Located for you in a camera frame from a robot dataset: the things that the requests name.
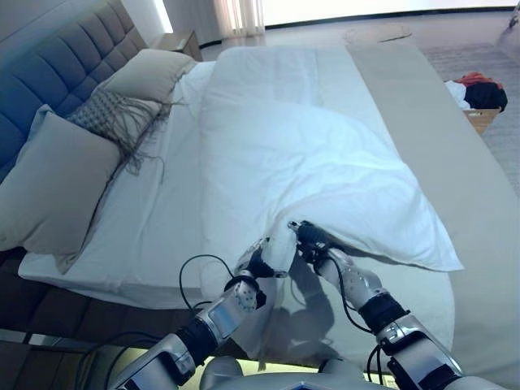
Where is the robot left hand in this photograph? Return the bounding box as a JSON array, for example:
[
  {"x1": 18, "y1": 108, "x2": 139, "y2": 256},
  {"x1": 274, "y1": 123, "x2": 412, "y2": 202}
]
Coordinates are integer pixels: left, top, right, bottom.
[{"x1": 235, "y1": 237, "x2": 289, "y2": 281}]

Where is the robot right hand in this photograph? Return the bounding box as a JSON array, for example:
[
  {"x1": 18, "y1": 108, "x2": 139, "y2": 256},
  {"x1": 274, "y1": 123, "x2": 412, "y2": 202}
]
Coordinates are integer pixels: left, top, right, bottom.
[{"x1": 287, "y1": 220, "x2": 346, "y2": 265}]

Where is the white duvet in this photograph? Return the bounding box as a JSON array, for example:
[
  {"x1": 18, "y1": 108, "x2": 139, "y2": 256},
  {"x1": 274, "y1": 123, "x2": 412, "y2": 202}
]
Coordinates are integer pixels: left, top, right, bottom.
[{"x1": 198, "y1": 46, "x2": 465, "y2": 362}]

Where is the white bed sheet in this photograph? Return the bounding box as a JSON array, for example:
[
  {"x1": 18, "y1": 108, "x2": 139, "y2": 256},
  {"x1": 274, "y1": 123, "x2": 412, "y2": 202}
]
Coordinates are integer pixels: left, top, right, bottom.
[{"x1": 18, "y1": 46, "x2": 456, "y2": 366}]

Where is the beige fringed bed runner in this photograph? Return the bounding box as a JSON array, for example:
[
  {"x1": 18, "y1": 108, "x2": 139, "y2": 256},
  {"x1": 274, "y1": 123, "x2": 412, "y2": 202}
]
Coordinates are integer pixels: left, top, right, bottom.
[{"x1": 344, "y1": 42, "x2": 520, "y2": 366}]

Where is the silver robot right leg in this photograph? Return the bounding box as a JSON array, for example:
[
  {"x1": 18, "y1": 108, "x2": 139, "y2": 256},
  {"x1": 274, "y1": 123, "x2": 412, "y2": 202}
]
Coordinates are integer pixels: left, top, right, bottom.
[{"x1": 318, "y1": 357, "x2": 369, "y2": 390}]

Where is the white garment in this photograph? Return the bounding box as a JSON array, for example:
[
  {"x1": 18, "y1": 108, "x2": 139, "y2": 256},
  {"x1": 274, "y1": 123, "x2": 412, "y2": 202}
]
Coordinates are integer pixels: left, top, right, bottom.
[{"x1": 443, "y1": 80, "x2": 472, "y2": 110}]

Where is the cardboard laundry box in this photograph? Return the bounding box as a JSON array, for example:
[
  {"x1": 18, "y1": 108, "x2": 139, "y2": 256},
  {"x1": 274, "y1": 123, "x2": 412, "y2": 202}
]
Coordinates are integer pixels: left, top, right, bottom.
[{"x1": 466, "y1": 106, "x2": 503, "y2": 139}]

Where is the grey striped rug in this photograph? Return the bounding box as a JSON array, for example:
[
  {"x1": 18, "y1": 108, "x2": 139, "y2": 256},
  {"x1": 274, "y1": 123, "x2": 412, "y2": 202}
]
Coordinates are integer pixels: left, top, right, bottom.
[{"x1": 418, "y1": 42, "x2": 520, "y2": 184}]

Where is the large beige pillow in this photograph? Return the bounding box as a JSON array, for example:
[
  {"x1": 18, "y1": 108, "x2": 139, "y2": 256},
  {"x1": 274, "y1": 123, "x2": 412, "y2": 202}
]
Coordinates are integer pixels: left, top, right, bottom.
[{"x1": 0, "y1": 111, "x2": 123, "y2": 275}]

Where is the black garment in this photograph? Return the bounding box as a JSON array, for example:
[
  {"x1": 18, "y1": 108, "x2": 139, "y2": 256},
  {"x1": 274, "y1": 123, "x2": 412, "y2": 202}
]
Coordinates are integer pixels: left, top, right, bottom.
[{"x1": 464, "y1": 80, "x2": 509, "y2": 111}]

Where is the patterned fringed cushion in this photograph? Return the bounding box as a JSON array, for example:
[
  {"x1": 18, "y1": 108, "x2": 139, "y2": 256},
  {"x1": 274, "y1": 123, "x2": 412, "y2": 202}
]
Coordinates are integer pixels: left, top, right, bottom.
[{"x1": 67, "y1": 89, "x2": 188, "y2": 184}]

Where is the red garment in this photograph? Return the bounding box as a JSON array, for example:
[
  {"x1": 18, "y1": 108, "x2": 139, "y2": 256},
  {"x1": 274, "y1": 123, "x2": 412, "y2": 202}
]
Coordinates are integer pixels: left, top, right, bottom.
[{"x1": 454, "y1": 71, "x2": 505, "y2": 89}]

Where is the beige curtain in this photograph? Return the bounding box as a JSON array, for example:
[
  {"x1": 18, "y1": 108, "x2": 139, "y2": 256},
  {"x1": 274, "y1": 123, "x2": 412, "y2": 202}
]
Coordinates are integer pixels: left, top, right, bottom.
[{"x1": 213, "y1": 0, "x2": 266, "y2": 37}]

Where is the wooden nightstand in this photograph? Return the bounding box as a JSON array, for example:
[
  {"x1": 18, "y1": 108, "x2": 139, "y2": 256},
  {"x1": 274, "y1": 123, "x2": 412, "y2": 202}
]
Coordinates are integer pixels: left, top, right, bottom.
[{"x1": 156, "y1": 30, "x2": 203, "y2": 62}]

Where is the white pillow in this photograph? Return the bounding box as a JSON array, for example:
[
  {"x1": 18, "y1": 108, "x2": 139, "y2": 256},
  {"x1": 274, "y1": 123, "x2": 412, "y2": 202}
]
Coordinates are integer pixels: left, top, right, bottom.
[{"x1": 27, "y1": 103, "x2": 56, "y2": 143}]

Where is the brown tufted headboard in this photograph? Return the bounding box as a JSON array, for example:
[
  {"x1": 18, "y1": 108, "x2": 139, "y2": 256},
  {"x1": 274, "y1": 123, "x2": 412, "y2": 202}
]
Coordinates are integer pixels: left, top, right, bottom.
[{"x1": 0, "y1": 0, "x2": 150, "y2": 184}]

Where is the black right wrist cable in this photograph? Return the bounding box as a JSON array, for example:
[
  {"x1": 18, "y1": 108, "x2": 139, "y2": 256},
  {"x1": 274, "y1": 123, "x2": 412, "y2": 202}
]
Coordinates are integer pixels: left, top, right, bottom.
[{"x1": 335, "y1": 259, "x2": 385, "y2": 385}]

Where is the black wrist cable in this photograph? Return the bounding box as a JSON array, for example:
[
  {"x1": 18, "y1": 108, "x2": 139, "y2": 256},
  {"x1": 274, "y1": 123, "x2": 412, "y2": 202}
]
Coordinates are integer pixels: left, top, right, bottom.
[
  {"x1": 178, "y1": 253, "x2": 245, "y2": 326},
  {"x1": 335, "y1": 259, "x2": 385, "y2": 385}
]

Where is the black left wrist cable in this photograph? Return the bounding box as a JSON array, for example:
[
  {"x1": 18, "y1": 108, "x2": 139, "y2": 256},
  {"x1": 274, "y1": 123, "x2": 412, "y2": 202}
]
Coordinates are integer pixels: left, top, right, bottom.
[{"x1": 178, "y1": 253, "x2": 245, "y2": 326}]

